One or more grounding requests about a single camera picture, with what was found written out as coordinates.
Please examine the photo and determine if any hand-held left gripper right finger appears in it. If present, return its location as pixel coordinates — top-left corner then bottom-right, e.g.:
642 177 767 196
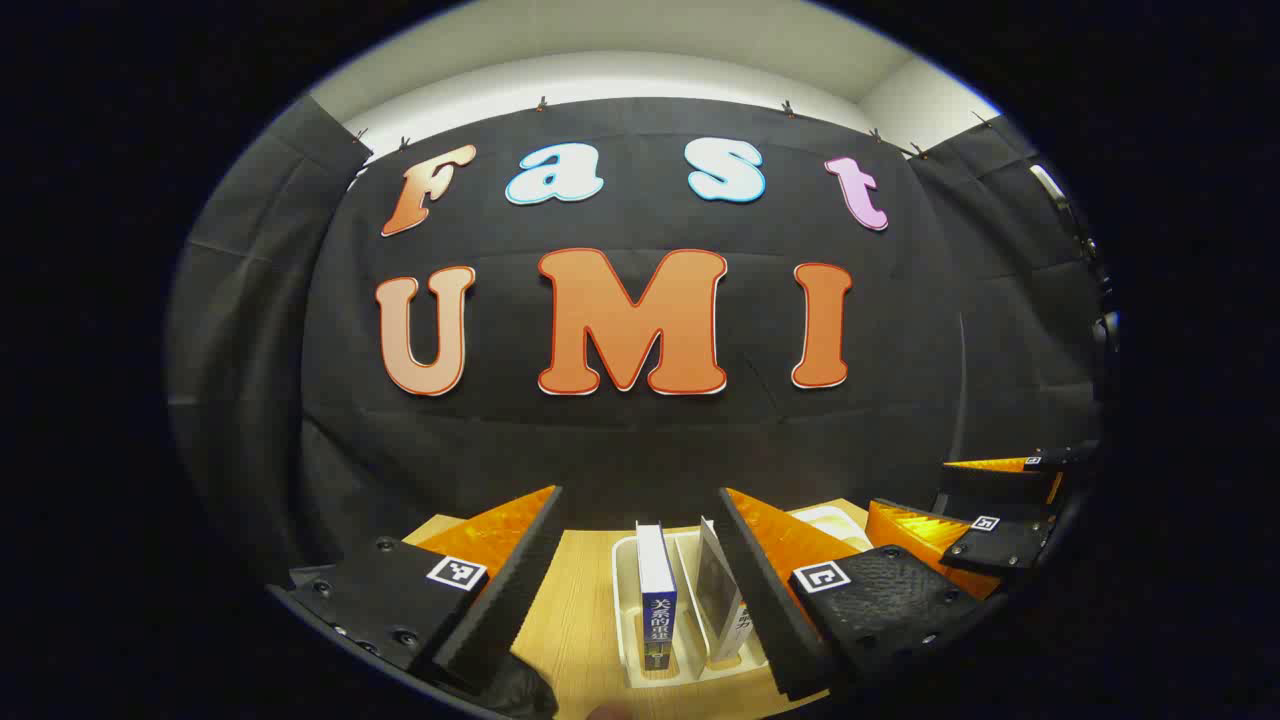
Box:
718 487 989 703

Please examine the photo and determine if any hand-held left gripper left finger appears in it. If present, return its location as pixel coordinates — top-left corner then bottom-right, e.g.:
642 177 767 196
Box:
268 485 564 696

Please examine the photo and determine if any grey portrait cover book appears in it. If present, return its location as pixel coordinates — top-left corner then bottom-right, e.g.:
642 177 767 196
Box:
697 516 746 663

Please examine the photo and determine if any black schoolbag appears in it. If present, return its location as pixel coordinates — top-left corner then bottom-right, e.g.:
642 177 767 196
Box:
470 650 558 720

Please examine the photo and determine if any white plastic bookshelf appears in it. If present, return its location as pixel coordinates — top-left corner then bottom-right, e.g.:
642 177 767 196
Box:
612 503 871 691

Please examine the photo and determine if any blue cover book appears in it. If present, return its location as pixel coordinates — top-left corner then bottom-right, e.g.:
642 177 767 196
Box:
636 522 679 673

